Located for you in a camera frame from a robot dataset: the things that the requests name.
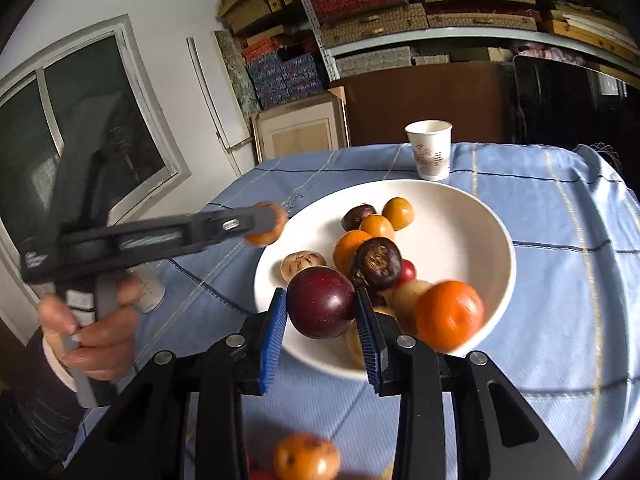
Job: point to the blue checked tablecloth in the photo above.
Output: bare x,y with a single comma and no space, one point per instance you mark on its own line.
550,260

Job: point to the brown wooden cabinet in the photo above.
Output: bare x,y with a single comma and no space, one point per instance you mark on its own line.
425,100

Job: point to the orange persimmon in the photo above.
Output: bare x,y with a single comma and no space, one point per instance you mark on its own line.
272,232

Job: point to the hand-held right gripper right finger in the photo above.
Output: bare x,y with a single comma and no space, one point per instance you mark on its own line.
369,340

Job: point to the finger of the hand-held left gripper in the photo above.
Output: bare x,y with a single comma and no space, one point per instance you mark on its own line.
235,224

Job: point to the pale yellow round fruit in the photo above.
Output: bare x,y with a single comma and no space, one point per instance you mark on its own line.
407,297

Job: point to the white oval plate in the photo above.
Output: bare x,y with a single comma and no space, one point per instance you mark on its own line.
450,240

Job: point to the metal shelf rack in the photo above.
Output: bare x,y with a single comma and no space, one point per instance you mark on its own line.
450,35

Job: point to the small dark brown fruit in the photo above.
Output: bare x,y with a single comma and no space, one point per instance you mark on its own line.
358,216

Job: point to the small orange fruit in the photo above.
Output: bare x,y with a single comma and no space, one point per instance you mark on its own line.
398,212

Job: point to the yellow-orange round orange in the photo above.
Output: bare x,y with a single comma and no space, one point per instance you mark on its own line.
345,252

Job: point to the person's left hand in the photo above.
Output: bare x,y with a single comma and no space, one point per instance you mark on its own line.
107,335

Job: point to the white-framed window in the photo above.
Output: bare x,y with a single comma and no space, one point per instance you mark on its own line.
30,160

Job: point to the dark purple plum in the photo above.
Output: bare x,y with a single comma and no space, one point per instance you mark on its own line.
320,302

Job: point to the striped yellow-brown fruit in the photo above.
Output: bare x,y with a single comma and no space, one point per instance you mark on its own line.
300,264

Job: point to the spotted orange fruit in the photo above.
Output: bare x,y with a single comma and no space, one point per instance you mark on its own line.
306,457

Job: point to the stack of blue patterned boxes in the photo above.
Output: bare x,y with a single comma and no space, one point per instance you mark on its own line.
285,77

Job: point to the person's left forearm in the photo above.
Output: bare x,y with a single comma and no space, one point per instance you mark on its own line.
35,400

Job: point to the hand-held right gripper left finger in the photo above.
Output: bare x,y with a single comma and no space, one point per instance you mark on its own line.
274,340

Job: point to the white paper cup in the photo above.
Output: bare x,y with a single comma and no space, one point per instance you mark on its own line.
431,150

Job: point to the black glossy panel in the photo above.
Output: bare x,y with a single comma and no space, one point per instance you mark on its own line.
570,105

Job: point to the wooden picture frame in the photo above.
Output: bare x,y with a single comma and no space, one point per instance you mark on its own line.
300,130

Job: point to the red tomato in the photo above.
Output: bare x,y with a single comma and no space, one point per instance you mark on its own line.
407,271

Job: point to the small yellow fruit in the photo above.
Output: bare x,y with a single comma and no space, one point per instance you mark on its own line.
354,345

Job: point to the shelf of stacked boxes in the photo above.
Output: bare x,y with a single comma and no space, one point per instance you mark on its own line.
375,25

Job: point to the dark brown mangosteen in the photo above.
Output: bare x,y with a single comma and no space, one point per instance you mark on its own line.
379,262

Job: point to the green marbled board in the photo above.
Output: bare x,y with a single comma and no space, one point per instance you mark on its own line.
240,75

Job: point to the smooth orange fruit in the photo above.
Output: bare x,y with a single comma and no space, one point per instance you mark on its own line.
377,226

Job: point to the large deep orange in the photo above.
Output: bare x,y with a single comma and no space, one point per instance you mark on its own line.
448,316

